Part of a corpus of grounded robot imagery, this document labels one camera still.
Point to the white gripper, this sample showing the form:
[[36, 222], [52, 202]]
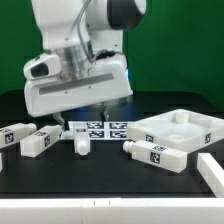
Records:
[[47, 93]]

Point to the white square desk top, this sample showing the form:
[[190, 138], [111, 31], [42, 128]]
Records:
[[180, 129]]

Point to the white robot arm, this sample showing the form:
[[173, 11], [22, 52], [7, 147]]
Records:
[[83, 63]]

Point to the white marker base sheet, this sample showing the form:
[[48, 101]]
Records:
[[98, 130]]

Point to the white left fence piece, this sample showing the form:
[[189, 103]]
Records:
[[0, 162]]

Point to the white front fence bar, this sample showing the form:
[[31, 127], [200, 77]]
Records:
[[112, 211]]

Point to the white fence bar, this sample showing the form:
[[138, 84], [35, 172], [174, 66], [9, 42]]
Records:
[[212, 173], [112, 211]]

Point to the white right fence bar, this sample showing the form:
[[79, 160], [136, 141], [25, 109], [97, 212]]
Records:
[[212, 173]]

